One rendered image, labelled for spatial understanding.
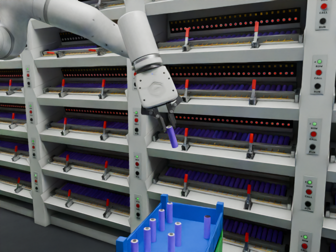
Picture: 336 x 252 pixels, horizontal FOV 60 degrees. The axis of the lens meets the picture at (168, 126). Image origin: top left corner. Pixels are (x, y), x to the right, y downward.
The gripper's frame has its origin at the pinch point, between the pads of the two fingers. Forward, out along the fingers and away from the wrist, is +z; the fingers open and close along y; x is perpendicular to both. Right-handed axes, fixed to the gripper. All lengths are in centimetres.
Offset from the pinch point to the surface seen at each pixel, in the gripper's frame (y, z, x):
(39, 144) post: -64, -17, 86
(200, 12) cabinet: 33, -45, 43
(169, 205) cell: -6.7, 23.5, 11.6
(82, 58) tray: -23, -46, 58
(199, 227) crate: -0.3, 32.6, 10.0
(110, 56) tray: -10, -40, 49
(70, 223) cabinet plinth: -63, 30, 92
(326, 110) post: 50, 12, 10
